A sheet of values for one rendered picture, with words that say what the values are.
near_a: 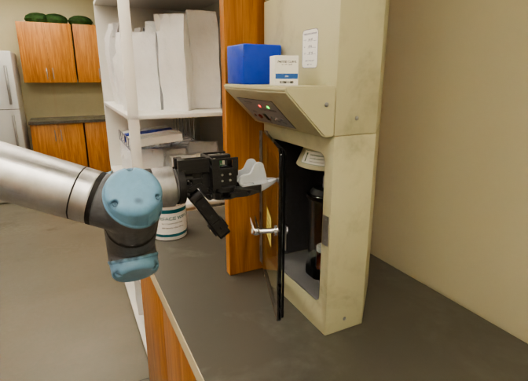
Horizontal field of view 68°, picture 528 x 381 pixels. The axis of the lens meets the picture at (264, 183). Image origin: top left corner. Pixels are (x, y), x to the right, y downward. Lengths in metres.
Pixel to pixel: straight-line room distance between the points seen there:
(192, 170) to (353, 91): 0.36
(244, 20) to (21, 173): 0.73
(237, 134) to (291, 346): 0.57
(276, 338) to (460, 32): 0.88
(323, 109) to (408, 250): 0.68
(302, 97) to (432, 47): 0.54
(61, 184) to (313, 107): 0.46
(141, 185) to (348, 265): 0.56
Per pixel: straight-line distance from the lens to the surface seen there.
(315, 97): 0.78
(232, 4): 1.12
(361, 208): 0.91
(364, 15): 0.85
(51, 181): 0.57
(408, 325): 1.08
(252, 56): 0.95
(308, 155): 0.95
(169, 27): 2.02
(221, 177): 0.75
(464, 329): 1.12
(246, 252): 1.23
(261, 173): 0.79
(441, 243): 1.24
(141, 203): 0.52
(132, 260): 0.64
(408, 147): 1.27
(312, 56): 0.88
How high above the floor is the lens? 1.53
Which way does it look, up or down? 15 degrees down
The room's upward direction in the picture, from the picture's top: straight up
